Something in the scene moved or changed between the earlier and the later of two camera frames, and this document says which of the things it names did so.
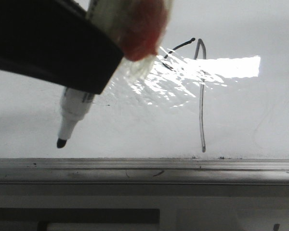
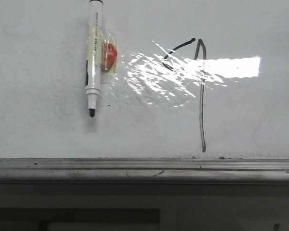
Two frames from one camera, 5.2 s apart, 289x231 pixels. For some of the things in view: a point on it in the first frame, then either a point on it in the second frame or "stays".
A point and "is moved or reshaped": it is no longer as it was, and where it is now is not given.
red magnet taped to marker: [142, 32] is moved or reshaped
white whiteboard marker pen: [75, 103] is moved or reshaped
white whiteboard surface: [225, 84] stays
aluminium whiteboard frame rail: [144, 171] stays
